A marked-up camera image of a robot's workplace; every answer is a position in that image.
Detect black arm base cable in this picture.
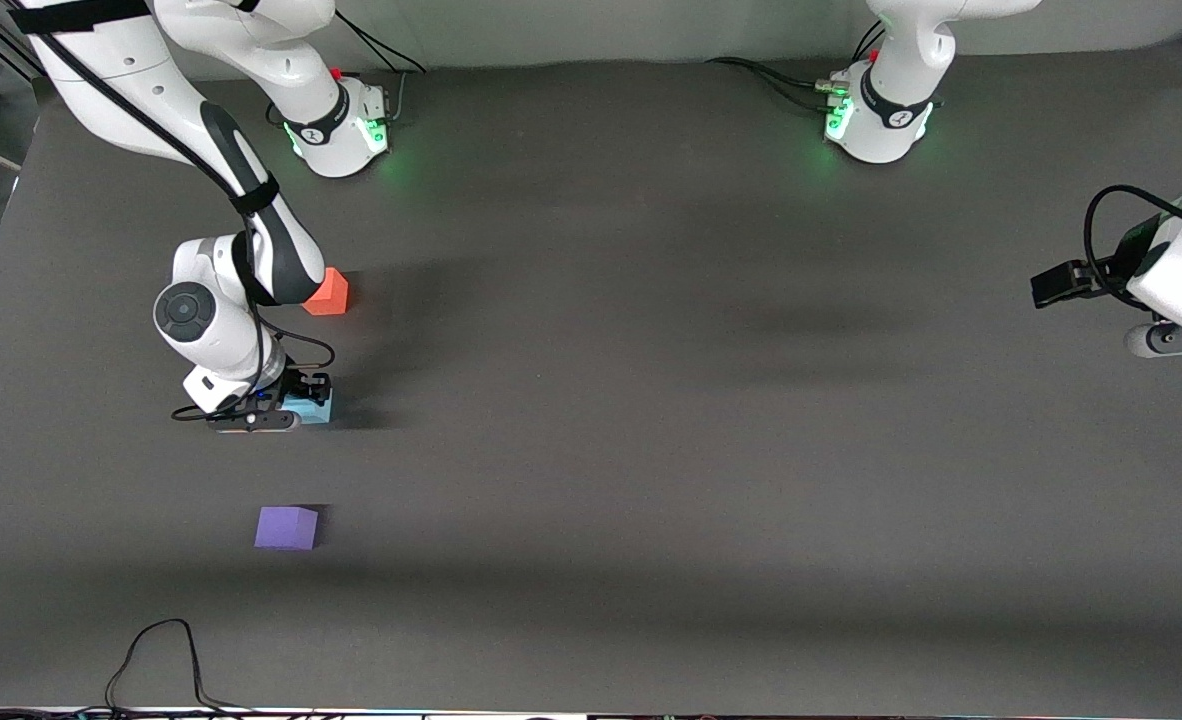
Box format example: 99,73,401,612
329,10,424,77
705,56,844,113

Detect black left arm base cable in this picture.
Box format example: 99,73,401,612
705,56,844,113

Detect black looped floor cable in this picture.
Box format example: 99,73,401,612
104,618,257,717

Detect orange foam block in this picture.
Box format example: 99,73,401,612
301,266,350,317

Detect black right arm base cable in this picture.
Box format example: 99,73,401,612
329,10,424,77

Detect purple foam block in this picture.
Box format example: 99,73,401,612
254,506,319,552

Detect light blue foam block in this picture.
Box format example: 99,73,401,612
281,388,334,426

